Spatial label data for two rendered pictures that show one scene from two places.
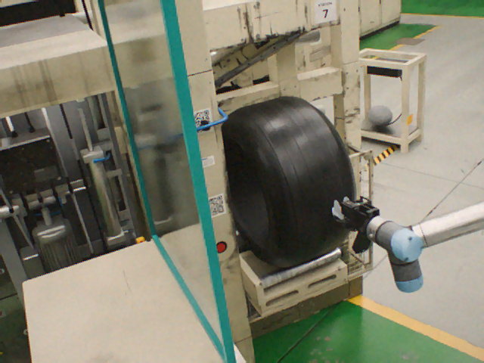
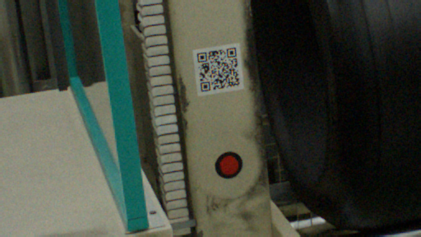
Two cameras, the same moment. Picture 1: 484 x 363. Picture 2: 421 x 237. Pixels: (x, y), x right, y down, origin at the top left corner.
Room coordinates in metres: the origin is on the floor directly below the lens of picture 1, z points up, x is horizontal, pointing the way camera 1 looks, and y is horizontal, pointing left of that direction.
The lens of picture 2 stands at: (-0.09, -0.16, 1.63)
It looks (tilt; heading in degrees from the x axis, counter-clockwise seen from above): 18 degrees down; 8
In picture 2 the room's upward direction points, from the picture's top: 6 degrees counter-clockwise
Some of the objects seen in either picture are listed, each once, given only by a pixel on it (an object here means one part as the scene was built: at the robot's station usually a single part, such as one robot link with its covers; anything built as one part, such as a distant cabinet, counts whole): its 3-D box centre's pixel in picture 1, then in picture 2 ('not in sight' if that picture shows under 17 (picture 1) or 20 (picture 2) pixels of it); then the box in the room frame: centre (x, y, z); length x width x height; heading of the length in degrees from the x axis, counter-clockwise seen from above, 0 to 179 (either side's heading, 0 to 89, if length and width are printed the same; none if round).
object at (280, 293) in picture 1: (299, 282); not in sight; (1.49, -0.16, 0.84); 0.36 x 0.09 x 0.06; 111
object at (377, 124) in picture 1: (385, 99); not in sight; (4.39, -1.37, 0.40); 0.60 x 0.35 x 0.80; 43
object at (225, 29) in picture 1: (252, 15); not in sight; (1.95, -0.12, 1.71); 0.61 x 0.25 x 0.15; 111
